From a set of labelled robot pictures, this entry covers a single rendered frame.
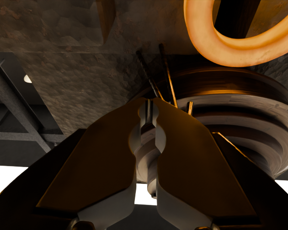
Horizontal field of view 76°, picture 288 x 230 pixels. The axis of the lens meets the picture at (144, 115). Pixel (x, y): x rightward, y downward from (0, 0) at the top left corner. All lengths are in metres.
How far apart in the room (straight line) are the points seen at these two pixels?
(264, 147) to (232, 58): 0.19
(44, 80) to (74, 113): 0.15
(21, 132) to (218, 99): 6.23
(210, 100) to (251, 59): 0.09
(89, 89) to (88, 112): 0.11
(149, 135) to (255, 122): 0.20
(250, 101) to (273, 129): 0.08
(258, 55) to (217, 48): 0.07
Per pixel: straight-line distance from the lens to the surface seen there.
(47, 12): 0.27
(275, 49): 0.34
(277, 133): 0.43
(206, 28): 0.29
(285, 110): 0.41
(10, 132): 6.61
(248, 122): 0.38
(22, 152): 9.57
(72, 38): 0.28
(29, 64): 0.57
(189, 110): 0.27
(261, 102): 0.38
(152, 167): 0.43
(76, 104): 0.62
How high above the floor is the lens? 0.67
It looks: 50 degrees up
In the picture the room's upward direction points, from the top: 178 degrees clockwise
